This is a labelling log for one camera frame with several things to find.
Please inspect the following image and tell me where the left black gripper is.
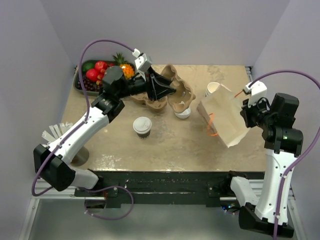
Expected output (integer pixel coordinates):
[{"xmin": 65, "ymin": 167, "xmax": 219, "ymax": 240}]
[{"xmin": 117, "ymin": 66, "xmax": 176, "ymax": 101}]

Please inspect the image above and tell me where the pulp cup carrier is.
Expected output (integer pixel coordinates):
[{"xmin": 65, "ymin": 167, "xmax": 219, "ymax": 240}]
[
  {"xmin": 161, "ymin": 64, "xmax": 196, "ymax": 114},
  {"xmin": 130, "ymin": 93, "xmax": 168, "ymax": 112}
]

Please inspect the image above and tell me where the black paper coffee cup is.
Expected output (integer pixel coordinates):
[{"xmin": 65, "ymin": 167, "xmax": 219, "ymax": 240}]
[{"xmin": 136, "ymin": 130, "xmax": 151, "ymax": 139}]

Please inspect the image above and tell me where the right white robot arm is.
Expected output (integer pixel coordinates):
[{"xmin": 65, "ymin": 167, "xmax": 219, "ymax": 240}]
[{"xmin": 222, "ymin": 93, "xmax": 304, "ymax": 238}]

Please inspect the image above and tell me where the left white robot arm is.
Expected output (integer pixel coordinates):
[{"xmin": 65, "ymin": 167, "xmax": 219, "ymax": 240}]
[{"xmin": 33, "ymin": 66, "xmax": 176, "ymax": 196}]

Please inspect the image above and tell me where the spare white cup lid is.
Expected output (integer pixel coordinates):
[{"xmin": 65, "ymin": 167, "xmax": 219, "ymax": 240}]
[{"xmin": 174, "ymin": 108, "xmax": 192, "ymax": 120}]

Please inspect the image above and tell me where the orange pineapple toy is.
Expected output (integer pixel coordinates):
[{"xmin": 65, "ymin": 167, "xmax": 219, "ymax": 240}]
[{"xmin": 112, "ymin": 52, "xmax": 135, "ymax": 80}]

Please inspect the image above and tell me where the stack of paper cups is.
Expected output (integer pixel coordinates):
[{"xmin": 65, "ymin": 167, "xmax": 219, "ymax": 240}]
[{"xmin": 205, "ymin": 82, "xmax": 221, "ymax": 97}]

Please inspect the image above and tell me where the red cherries bunch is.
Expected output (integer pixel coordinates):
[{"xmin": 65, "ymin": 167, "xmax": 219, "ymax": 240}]
[{"xmin": 96, "ymin": 63, "xmax": 114, "ymax": 86}]

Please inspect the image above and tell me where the red apple back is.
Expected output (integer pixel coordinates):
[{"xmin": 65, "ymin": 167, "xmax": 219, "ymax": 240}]
[{"xmin": 94, "ymin": 61, "xmax": 108, "ymax": 73}]

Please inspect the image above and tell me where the red apple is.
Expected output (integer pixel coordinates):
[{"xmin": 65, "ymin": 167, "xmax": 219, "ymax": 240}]
[
  {"xmin": 85, "ymin": 68, "xmax": 101, "ymax": 83},
  {"xmin": 94, "ymin": 61, "xmax": 108, "ymax": 73}
]

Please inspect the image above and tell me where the red apple front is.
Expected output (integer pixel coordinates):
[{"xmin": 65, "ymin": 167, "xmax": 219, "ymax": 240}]
[{"xmin": 85, "ymin": 68, "xmax": 101, "ymax": 83}]

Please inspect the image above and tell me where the dark red grape bunch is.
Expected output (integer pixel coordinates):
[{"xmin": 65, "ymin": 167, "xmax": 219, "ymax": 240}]
[{"xmin": 75, "ymin": 76, "xmax": 102, "ymax": 92}]

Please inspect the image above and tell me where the green apple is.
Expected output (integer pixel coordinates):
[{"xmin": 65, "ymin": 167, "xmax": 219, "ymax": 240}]
[{"xmin": 81, "ymin": 61, "xmax": 95, "ymax": 73}]

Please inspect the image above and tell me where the grey fruit tray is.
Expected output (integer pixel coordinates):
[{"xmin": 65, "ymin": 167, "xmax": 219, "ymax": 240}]
[{"xmin": 73, "ymin": 59, "xmax": 137, "ymax": 97}]

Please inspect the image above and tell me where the grey straw holder cup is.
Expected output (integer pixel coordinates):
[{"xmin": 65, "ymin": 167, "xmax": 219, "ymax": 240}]
[{"xmin": 71, "ymin": 146, "xmax": 90, "ymax": 167}]

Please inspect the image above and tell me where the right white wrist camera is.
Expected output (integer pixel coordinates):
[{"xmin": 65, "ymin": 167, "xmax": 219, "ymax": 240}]
[{"xmin": 243, "ymin": 80, "xmax": 267, "ymax": 108}]

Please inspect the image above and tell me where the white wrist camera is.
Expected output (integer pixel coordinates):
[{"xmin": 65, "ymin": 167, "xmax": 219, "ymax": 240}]
[
  {"xmin": 132, "ymin": 48, "xmax": 153, "ymax": 75},
  {"xmin": 243, "ymin": 80, "xmax": 267, "ymax": 108}
]

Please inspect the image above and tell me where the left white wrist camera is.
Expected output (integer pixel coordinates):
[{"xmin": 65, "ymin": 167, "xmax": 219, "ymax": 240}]
[{"xmin": 132, "ymin": 48, "xmax": 153, "ymax": 75}]

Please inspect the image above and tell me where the aluminium frame rail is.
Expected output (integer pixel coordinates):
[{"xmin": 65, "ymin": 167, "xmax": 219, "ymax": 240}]
[{"xmin": 18, "ymin": 177, "xmax": 307, "ymax": 240}]

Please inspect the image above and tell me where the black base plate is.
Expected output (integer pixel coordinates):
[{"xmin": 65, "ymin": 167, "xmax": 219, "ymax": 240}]
[{"xmin": 42, "ymin": 170, "xmax": 266, "ymax": 209}]

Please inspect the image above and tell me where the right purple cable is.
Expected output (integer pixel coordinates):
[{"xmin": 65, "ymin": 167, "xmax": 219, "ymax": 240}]
[{"xmin": 224, "ymin": 69, "xmax": 320, "ymax": 240}]

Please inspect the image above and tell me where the purple cable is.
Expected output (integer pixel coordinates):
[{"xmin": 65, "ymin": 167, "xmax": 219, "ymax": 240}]
[
  {"xmin": 31, "ymin": 39, "xmax": 137, "ymax": 221},
  {"xmin": 224, "ymin": 69, "xmax": 320, "ymax": 240}
]

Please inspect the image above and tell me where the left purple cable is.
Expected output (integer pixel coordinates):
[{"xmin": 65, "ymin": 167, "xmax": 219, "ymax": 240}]
[{"xmin": 31, "ymin": 39, "xmax": 137, "ymax": 221}]

